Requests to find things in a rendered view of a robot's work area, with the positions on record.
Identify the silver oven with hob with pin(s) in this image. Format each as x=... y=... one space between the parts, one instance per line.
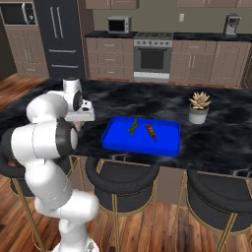
x=153 y=57

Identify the tall brown cupboard run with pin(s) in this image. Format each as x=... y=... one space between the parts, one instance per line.
x=28 y=52

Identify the green asparagus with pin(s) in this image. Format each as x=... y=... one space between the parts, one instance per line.
x=133 y=128

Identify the black fridge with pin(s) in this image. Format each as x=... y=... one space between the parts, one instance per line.
x=60 y=39

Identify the white wall socket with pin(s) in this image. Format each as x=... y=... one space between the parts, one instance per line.
x=181 y=17

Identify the brown wall cupboard run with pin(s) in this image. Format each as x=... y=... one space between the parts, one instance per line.
x=213 y=3
x=111 y=4

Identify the blue rectangular tray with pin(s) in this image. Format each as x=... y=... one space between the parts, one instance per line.
x=141 y=146

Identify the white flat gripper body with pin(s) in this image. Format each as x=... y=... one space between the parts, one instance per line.
x=80 y=115

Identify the brown meat skewer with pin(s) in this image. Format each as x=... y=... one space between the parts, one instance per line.
x=151 y=131

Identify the built-in black microwave oven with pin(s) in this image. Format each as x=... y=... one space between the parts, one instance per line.
x=18 y=13

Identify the silver countertop microwave oven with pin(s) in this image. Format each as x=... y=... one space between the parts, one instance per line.
x=118 y=24

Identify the brown base cupboard run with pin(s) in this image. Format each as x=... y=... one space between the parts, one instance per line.
x=210 y=62

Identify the black stool with gold legs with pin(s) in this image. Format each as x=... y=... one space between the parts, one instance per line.
x=121 y=183
x=216 y=200
x=13 y=169

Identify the succulent in white pot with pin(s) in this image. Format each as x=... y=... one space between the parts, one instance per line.
x=198 y=114

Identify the brown drawer run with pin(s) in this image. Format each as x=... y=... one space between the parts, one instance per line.
x=110 y=59

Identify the silver coffee machine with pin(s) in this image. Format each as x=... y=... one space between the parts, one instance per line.
x=231 y=24

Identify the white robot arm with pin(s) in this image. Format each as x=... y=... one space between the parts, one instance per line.
x=46 y=141

